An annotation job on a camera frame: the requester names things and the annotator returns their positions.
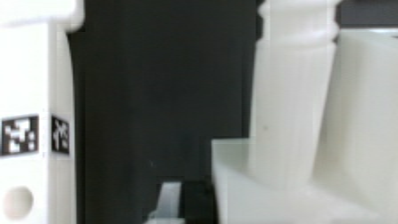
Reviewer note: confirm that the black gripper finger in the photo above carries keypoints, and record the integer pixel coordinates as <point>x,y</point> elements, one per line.
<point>187,204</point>

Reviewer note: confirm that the white chair seat plate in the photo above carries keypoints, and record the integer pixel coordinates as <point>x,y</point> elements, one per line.
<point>307,173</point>

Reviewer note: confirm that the white chair backrest frame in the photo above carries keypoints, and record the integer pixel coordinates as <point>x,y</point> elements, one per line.
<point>37,182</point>

